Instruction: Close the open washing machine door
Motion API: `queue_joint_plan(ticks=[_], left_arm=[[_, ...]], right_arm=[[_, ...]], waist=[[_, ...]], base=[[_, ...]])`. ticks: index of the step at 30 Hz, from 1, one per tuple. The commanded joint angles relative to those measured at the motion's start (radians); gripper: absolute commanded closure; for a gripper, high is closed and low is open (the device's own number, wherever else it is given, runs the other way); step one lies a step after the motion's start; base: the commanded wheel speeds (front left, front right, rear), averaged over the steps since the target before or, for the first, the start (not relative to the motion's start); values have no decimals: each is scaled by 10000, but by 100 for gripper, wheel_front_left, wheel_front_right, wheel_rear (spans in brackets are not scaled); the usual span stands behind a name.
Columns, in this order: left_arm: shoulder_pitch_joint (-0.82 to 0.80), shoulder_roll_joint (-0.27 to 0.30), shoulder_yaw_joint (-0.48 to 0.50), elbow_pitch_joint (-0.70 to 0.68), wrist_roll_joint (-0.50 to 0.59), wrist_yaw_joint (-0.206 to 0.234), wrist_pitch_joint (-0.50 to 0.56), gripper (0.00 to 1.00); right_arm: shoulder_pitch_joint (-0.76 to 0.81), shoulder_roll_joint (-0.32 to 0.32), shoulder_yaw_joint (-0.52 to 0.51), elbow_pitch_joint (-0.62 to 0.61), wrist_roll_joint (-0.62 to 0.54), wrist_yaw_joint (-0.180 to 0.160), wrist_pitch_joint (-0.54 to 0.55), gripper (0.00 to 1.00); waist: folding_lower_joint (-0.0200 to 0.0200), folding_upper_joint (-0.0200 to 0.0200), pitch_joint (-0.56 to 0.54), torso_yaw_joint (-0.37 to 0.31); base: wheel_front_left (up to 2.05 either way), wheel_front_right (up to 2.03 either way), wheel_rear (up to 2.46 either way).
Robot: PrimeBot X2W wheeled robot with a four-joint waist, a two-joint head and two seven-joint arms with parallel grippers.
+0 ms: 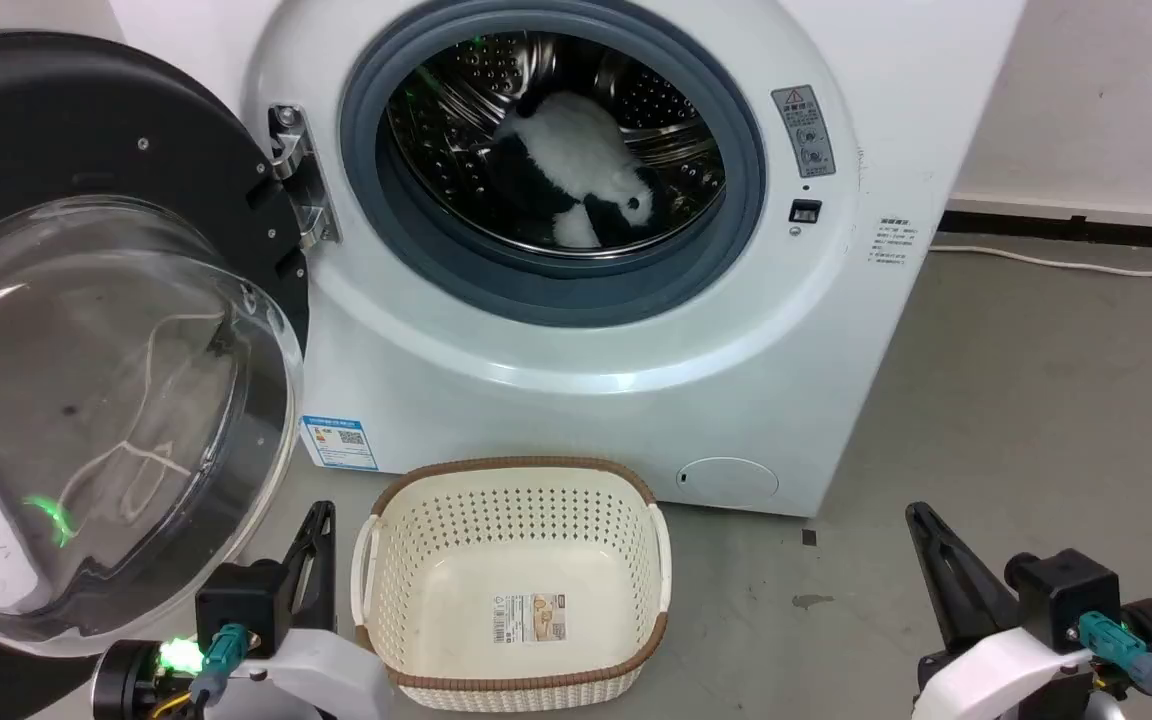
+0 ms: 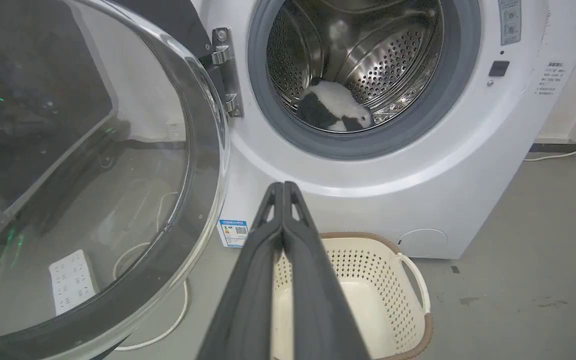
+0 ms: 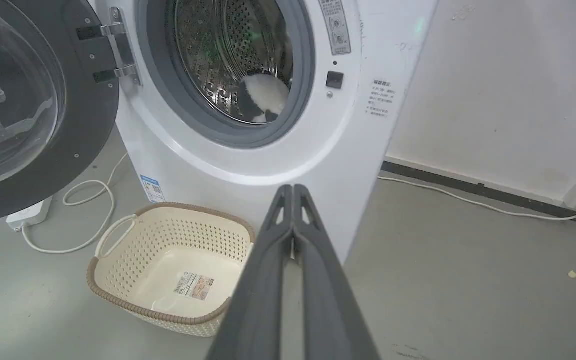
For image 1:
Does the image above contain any small text sticker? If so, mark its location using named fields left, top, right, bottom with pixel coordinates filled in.
left=871, top=215, right=909, bottom=268

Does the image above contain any teal connector cable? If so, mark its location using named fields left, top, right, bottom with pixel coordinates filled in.
left=1077, top=611, right=1152, bottom=720
left=188, top=623, right=253, bottom=709

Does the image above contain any white floor cable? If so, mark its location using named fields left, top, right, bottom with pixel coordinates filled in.
left=929, top=244, right=1152, bottom=278

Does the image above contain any black baseboard strip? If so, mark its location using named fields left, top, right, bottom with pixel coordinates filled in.
left=936, top=209, right=1152, bottom=253

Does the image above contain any black and white panda plush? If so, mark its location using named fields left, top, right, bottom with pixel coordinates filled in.
left=487, top=88, right=665, bottom=249

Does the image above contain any metal door hinge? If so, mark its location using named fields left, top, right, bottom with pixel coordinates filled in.
left=267, top=102, right=342, bottom=251

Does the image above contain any black round glass washer door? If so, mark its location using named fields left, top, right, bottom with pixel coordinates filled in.
left=0, top=30, right=311, bottom=691

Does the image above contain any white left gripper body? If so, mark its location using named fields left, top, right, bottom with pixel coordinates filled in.
left=232, top=626, right=395, bottom=720

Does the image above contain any cream perforated laundry basket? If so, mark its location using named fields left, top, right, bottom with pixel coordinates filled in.
left=351, top=457, right=673, bottom=714

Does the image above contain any blue energy label sticker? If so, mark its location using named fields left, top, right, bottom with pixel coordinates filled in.
left=300, top=415, right=379, bottom=472

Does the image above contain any teal right connector cable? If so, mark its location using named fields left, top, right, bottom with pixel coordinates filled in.
left=1077, top=611, right=1152, bottom=720

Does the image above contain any round white filter cover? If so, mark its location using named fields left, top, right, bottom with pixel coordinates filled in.
left=678, top=457, right=780, bottom=501

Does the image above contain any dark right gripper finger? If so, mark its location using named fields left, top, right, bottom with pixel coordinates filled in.
left=905, top=501, right=1025, bottom=653

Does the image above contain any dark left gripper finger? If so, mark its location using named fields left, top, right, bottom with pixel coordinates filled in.
left=280, top=503, right=327, bottom=633
left=302, top=503, right=338, bottom=633

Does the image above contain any white front-load washing machine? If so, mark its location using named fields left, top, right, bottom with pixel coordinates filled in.
left=108, top=0, right=1029, bottom=519

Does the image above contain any teal left connector cable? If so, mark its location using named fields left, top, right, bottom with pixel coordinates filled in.
left=188, top=623, right=253, bottom=709

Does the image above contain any paper label with barcode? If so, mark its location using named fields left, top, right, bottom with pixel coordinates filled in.
left=493, top=592, right=568, bottom=644

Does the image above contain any grey warning sticker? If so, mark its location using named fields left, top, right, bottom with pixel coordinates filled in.
left=771, top=85, right=837, bottom=180

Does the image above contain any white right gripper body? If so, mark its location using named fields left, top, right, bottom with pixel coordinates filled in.
left=915, top=628, right=1095, bottom=720

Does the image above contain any stainless steel washer drum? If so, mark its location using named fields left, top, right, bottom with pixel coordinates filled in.
left=383, top=32, right=728, bottom=258

